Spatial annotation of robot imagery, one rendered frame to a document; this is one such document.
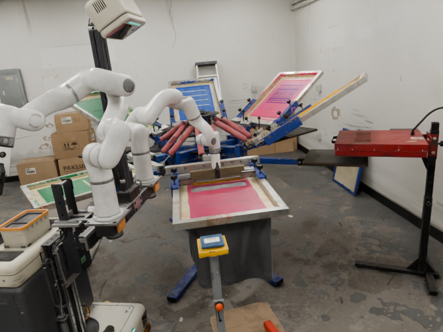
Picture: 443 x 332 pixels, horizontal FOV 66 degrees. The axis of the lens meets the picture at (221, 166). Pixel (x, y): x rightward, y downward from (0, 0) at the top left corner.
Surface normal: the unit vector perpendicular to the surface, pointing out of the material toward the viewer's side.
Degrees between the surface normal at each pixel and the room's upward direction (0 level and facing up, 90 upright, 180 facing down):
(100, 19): 90
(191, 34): 90
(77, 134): 89
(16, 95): 90
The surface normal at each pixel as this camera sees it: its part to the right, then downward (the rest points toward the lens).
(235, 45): 0.13, 0.28
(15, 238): -0.14, 0.33
